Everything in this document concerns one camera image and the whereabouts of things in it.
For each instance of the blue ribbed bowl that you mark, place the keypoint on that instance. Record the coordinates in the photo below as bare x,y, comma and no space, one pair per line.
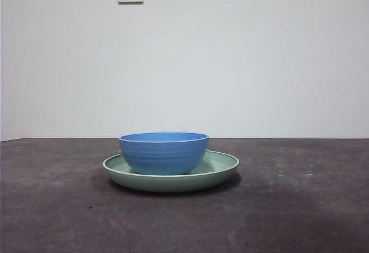
164,155

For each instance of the green round plate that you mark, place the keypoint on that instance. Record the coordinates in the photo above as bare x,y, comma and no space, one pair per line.
170,183

